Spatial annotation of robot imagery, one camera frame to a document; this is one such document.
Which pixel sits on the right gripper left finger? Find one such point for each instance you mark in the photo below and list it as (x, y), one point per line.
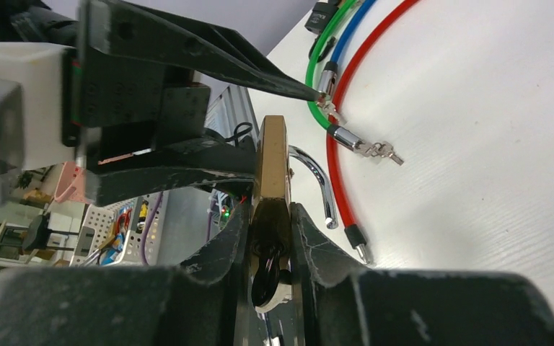
(213, 292)

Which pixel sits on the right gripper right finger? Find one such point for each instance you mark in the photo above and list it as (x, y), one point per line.
(325, 303)

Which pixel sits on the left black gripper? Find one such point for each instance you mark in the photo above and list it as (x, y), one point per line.
(135, 89)

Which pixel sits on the brass padlock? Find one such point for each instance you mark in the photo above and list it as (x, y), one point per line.
(270, 220)

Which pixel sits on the pink plastic basket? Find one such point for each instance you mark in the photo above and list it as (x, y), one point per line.
(71, 184)

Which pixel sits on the small black padlock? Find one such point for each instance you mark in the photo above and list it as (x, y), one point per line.
(321, 14)

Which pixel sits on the cable lock keys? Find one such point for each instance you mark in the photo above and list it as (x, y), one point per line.
(362, 147)

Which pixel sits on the green cable lock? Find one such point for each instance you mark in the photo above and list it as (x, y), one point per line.
(320, 54)

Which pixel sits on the blue cable lock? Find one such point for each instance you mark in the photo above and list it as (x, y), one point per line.
(330, 72)

